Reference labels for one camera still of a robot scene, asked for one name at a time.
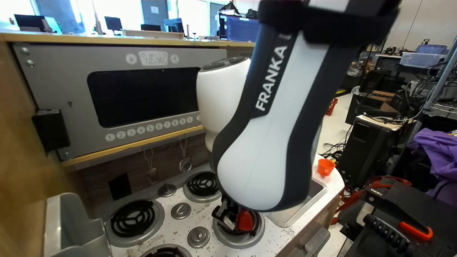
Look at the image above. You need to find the black computer tower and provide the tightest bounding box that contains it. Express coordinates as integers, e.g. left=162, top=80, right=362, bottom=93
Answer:
left=337, top=115, right=397, bottom=187

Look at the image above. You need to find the metal stand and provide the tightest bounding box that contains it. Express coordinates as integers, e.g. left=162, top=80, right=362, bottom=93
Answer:
left=423, top=35, right=457, bottom=112

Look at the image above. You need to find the stove knob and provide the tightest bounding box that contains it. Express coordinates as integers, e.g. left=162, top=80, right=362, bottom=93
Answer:
left=187, top=226, right=211, bottom=249
left=170, top=202, right=192, bottom=220
left=157, top=183, right=177, bottom=198

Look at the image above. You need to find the grey microwave door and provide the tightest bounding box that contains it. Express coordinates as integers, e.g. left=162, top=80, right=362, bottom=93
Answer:
left=12, top=42, right=229, bottom=162

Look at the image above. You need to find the dark monitor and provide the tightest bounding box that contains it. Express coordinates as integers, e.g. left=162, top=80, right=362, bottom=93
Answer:
left=104, top=16, right=123, bottom=32
left=14, top=14, right=55, bottom=34

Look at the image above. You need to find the black case with orange latch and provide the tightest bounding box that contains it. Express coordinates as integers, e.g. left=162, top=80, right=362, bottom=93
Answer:
left=339, top=178, right=457, bottom=257

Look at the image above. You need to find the large lit monitor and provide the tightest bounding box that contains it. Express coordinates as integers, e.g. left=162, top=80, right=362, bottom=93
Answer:
left=218, top=13, right=261, bottom=43

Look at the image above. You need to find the purple cloth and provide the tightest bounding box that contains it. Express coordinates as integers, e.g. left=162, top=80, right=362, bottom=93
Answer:
left=407, top=128, right=457, bottom=208

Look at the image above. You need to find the orange plastic cup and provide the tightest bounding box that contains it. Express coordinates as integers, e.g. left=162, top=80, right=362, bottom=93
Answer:
left=317, top=158, right=336, bottom=177

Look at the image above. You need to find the grey oven door handle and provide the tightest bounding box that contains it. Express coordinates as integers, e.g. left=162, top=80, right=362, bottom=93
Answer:
left=292, top=226, right=331, bottom=257

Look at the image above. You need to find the red cable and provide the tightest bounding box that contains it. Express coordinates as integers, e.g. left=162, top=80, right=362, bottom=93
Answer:
left=331, top=175, right=412, bottom=226

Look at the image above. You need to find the sink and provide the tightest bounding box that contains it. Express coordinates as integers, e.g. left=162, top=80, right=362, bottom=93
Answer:
left=266, top=178, right=328, bottom=228

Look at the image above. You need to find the wooden toy kitchen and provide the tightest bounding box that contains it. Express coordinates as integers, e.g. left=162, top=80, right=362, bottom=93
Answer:
left=0, top=30, right=345, bottom=257

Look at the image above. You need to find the cardboard box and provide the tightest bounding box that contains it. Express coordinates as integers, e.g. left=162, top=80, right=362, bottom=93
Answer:
left=371, top=90, right=397, bottom=105

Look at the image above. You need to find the clear plastic storage bin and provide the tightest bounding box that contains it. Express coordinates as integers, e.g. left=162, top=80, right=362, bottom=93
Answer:
left=400, top=52, right=447, bottom=69

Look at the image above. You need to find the stove burner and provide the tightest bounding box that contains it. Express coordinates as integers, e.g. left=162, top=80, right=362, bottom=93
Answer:
left=213, top=210, right=266, bottom=250
left=105, top=199, right=166, bottom=248
left=140, top=244, right=194, bottom=257
left=182, top=171, right=222, bottom=203

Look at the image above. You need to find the orange toy object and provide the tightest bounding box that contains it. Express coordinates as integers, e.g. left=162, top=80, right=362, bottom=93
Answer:
left=236, top=210, right=255, bottom=232

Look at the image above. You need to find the blue storage bin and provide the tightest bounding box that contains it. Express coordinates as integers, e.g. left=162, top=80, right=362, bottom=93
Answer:
left=416, top=44, right=448, bottom=55

